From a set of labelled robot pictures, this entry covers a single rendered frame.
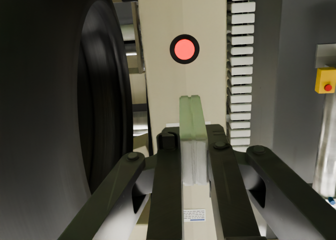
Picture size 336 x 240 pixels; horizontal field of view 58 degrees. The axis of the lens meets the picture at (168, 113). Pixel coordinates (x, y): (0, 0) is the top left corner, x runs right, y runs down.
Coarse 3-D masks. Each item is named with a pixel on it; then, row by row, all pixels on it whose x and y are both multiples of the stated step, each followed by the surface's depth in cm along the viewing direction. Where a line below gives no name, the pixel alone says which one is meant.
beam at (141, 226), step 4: (148, 200) 103; (148, 204) 102; (144, 208) 100; (148, 208) 100; (144, 212) 98; (148, 212) 98; (140, 216) 96; (144, 216) 96; (148, 216) 96; (140, 220) 95; (144, 220) 95; (136, 224) 94; (140, 224) 94; (144, 224) 94; (136, 228) 94; (140, 228) 94; (144, 228) 94; (132, 232) 95; (136, 232) 95; (140, 232) 95; (144, 232) 95; (132, 236) 95; (136, 236) 95; (140, 236) 95; (144, 236) 95
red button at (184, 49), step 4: (180, 40) 46; (184, 40) 46; (188, 40) 46; (176, 44) 46; (180, 44) 46; (184, 44) 46; (188, 44) 46; (192, 44) 46; (176, 48) 46; (180, 48) 46; (184, 48) 46; (188, 48) 46; (192, 48) 46; (176, 52) 46; (180, 52) 46; (184, 52) 46; (188, 52) 46; (192, 52) 46; (180, 56) 46; (184, 56) 46; (188, 56) 46
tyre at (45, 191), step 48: (0, 0) 34; (48, 0) 37; (96, 0) 51; (0, 48) 32; (48, 48) 35; (96, 48) 82; (0, 96) 31; (48, 96) 34; (96, 96) 88; (0, 144) 31; (48, 144) 34; (96, 144) 87; (0, 192) 32; (48, 192) 35
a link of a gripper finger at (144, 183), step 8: (168, 128) 19; (176, 128) 19; (152, 160) 16; (144, 168) 15; (152, 168) 15; (144, 176) 15; (152, 176) 15; (136, 184) 15; (144, 184) 15; (152, 184) 15; (136, 192) 15; (144, 192) 15
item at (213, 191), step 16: (224, 144) 15; (224, 160) 14; (224, 176) 13; (240, 176) 13; (224, 192) 12; (240, 192) 12; (224, 208) 11; (240, 208) 11; (224, 224) 10; (240, 224) 10; (256, 224) 10
